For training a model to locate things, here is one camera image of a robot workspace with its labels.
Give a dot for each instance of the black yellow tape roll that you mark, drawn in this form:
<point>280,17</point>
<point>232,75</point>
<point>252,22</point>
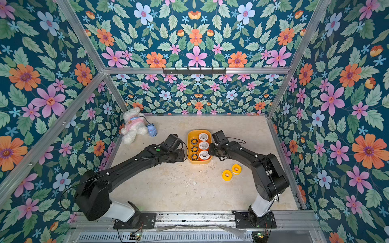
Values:
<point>194,149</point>
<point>194,141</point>
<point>194,157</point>

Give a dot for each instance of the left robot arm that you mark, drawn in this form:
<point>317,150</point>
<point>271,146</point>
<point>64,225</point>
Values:
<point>93,193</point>

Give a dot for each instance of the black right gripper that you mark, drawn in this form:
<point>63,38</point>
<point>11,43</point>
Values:
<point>215,150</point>

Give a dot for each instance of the aluminium front rail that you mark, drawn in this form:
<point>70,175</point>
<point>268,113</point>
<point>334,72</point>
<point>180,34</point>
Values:
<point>279,220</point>

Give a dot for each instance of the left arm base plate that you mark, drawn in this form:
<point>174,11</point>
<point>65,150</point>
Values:
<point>138,220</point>

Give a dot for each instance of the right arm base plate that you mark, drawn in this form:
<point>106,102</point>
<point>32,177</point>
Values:
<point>246,220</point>

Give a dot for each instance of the yellow plastic storage box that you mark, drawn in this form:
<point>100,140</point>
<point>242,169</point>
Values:
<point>194,134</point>

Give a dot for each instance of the white plush teddy bear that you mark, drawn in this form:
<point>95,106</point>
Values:
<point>135,124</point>

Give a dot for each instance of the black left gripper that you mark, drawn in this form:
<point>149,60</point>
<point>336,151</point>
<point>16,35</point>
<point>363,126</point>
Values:
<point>181,153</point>

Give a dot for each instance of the orange sealing tape roll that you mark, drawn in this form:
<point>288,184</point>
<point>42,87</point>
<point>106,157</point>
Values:
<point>204,145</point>
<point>204,155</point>
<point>203,136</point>

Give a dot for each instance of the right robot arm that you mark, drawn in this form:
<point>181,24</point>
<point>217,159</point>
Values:
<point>269,177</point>

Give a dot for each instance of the black hook rack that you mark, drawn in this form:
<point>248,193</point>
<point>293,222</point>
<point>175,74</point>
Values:
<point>194,71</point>

